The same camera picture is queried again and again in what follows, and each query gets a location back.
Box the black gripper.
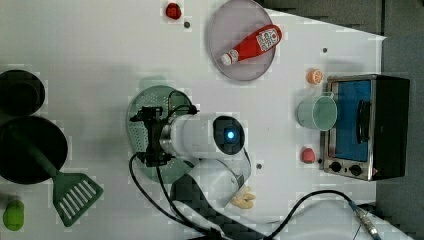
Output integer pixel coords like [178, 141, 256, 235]
[130, 106, 173, 167]

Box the mint green plastic strainer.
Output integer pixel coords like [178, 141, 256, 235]
[126, 76, 198, 184]

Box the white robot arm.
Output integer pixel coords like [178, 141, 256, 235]
[128, 105, 266, 240]

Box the dark green slotted spatula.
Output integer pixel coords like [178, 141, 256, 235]
[11, 131, 103, 227]

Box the yellow toy banana bunch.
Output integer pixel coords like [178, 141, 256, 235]
[231, 186, 256, 209]

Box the red toy fruit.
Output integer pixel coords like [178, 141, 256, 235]
[165, 3, 182, 20]

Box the small black pot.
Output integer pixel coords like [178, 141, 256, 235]
[0, 70, 45, 116]

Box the black frying pan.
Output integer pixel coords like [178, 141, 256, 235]
[0, 116, 68, 185]

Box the grey round plate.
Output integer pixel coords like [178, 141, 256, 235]
[207, 0, 276, 81]

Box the red ketchup bottle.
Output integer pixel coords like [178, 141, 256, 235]
[220, 24, 283, 66]

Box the red strawberry toy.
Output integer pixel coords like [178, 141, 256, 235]
[301, 148, 316, 164]

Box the green toy pepper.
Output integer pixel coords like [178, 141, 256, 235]
[3, 200, 24, 231]

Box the mint green plastic cup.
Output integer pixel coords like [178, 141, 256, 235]
[296, 92, 338, 131]

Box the orange slice toy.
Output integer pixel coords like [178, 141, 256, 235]
[307, 69, 324, 85]

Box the black silver toaster oven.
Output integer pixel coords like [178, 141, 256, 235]
[323, 74, 410, 181]

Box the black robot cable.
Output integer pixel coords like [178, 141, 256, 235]
[128, 89, 383, 240]

